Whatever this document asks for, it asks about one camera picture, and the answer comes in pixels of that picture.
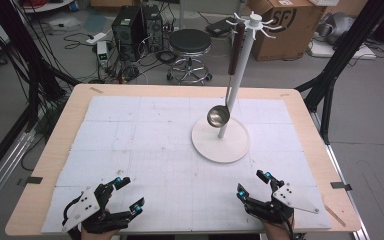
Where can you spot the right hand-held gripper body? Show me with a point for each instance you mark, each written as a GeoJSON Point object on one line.
{"type": "Point", "coordinates": [290, 200]}

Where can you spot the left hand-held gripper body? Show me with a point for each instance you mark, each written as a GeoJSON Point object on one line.
{"type": "Point", "coordinates": [86, 205]}

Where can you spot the white hook rack stand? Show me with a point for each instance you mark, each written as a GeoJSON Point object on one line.
{"type": "Point", "coordinates": [228, 146]}

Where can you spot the person's left hand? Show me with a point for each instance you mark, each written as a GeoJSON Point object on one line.
{"type": "Point", "coordinates": [98, 235]}

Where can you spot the person's right hand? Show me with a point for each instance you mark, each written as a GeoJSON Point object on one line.
{"type": "Point", "coordinates": [278, 231]}

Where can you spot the white grid mat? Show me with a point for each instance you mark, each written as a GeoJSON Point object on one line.
{"type": "Point", "coordinates": [163, 160]}

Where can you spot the black tape strip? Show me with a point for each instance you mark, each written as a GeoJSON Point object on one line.
{"type": "Point", "coordinates": [340, 186]}
{"type": "Point", "coordinates": [33, 180]}

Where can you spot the small grey power supply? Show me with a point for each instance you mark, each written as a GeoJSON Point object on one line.
{"type": "Point", "coordinates": [102, 53]}

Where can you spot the white flat board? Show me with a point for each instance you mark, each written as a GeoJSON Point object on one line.
{"type": "Point", "coordinates": [323, 50]}

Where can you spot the brown cardboard box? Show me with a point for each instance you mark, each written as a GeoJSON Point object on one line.
{"type": "Point", "coordinates": [290, 36]}

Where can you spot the white power strip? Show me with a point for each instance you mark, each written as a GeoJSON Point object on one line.
{"type": "Point", "coordinates": [96, 38]}

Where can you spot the large black computer tower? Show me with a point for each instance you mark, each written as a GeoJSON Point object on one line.
{"type": "Point", "coordinates": [126, 33]}

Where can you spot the black round stool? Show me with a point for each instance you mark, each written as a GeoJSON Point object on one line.
{"type": "Point", "coordinates": [190, 41]}

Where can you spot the flat black device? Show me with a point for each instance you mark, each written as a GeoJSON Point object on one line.
{"type": "Point", "coordinates": [218, 26]}

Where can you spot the slim black computer tower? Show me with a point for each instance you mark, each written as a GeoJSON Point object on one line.
{"type": "Point", "coordinates": [153, 26]}

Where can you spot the grey bag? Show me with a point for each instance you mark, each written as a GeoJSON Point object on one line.
{"type": "Point", "coordinates": [338, 26]}

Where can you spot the aluminium rail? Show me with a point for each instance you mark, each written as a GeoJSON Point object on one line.
{"type": "Point", "coordinates": [3, 170]}
{"type": "Point", "coordinates": [340, 173]}

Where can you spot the black frame stand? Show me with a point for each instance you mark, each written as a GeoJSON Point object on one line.
{"type": "Point", "coordinates": [343, 53]}
{"type": "Point", "coordinates": [20, 40]}

